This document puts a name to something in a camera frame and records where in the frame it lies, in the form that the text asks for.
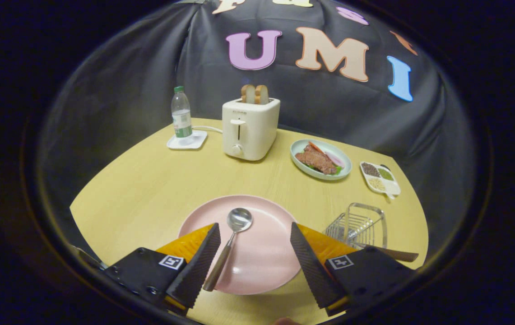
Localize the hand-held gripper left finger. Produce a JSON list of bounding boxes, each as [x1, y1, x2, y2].
[[102, 223, 222, 316]]

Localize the wooden handled metal spoon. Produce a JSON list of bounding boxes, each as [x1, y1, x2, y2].
[[202, 208, 253, 292]]

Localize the brown meat slices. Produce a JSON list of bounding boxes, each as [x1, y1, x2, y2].
[[295, 145, 338, 175]]

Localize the metal wire cutlery basket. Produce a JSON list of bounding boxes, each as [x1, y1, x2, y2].
[[325, 203, 388, 250]]

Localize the white square coaster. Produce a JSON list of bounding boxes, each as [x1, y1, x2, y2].
[[167, 130, 208, 150]]

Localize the clear plastic water bottle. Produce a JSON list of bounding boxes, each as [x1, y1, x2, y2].
[[171, 86, 193, 139]]

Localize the pale green plate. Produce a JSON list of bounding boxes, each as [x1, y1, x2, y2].
[[290, 139, 353, 181]]

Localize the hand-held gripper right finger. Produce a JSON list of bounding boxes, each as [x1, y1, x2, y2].
[[290, 222, 418, 316]]

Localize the cream toaster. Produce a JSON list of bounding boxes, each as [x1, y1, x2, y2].
[[222, 97, 281, 162]]

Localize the wooden handled metal fork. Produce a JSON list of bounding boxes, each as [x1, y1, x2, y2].
[[354, 244, 419, 263]]

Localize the pink plate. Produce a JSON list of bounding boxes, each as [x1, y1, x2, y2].
[[178, 195, 303, 295]]

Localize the white divided seasoning dish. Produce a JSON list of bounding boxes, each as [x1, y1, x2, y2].
[[360, 161, 401, 200]]

